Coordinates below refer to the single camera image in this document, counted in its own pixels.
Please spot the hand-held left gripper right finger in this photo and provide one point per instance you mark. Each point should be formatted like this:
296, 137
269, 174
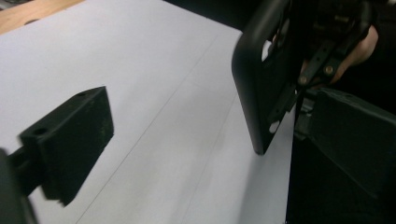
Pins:
355, 140

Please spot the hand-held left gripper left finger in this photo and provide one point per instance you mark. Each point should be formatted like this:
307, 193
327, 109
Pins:
71, 143

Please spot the black phone case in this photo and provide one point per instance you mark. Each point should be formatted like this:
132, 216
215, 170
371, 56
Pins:
255, 93

